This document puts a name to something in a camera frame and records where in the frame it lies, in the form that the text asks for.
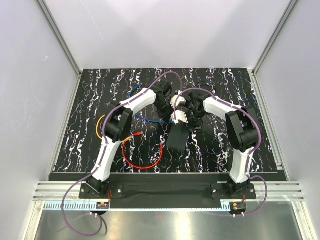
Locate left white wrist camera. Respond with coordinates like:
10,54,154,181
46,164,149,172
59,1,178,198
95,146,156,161
171,110,189,124

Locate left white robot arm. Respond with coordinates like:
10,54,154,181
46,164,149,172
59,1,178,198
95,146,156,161
86,80,173,198

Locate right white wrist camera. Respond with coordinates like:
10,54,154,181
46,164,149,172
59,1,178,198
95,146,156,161
170,95,186,108

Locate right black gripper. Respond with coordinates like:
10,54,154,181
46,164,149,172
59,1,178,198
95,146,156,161
180,109,206,133

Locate black power adapter with cord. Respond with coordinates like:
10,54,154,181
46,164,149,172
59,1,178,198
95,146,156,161
195,81,221,154

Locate blue ethernet cable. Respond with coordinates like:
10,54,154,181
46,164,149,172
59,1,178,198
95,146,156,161
127,83,176,125

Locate left aluminium frame post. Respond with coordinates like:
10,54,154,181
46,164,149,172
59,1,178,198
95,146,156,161
35,0,82,78

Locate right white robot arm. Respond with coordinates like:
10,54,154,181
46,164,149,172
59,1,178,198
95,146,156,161
186,88,262,199

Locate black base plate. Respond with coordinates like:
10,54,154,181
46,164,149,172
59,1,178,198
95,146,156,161
79,173,257,200

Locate small connector board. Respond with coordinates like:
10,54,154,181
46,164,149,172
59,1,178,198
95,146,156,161
96,201,110,209
230,202,247,212

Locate right small connector board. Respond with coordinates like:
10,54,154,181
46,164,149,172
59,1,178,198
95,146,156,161
230,202,247,212

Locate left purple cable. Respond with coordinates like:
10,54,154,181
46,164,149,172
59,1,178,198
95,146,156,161
61,71,182,237

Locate red ethernet cable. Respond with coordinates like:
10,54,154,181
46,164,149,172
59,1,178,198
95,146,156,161
121,131,165,170

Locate aluminium front rail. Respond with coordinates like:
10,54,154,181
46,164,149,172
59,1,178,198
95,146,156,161
33,181,304,201

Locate left small connector board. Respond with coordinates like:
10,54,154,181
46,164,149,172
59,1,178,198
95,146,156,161
96,201,110,209

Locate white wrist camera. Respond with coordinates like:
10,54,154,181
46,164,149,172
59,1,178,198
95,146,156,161
171,110,189,124
170,95,186,108

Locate black network switch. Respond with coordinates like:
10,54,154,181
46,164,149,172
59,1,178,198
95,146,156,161
166,123,190,152

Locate right aluminium frame post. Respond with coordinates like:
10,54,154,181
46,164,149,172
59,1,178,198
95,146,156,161
252,0,300,76

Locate orange ethernet cable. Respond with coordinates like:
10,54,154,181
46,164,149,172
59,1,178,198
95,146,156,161
96,114,133,143

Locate white slotted cable duct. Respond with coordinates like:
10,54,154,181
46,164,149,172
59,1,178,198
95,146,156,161
44,200,231,212

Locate aluminium frame post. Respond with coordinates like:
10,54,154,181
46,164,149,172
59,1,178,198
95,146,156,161
35,0,82,78
252,0,300,76

